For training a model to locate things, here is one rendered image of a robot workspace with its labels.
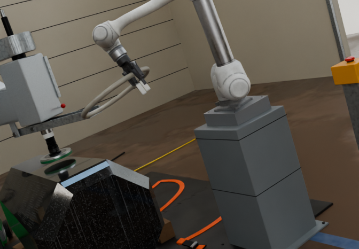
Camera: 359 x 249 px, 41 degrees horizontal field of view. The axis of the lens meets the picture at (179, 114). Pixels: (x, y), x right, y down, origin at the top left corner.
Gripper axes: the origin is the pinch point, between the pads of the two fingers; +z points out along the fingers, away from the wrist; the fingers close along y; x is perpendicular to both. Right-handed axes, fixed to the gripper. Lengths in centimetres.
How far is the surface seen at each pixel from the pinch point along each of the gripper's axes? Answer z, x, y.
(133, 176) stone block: 36, 8, 48
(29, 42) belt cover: -70, 7, 54
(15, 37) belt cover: -76, 15, 52
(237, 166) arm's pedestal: 67, -17, -4
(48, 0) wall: -280, -319, 440
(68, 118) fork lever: -17, 15, 58
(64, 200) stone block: 24, 54, 49
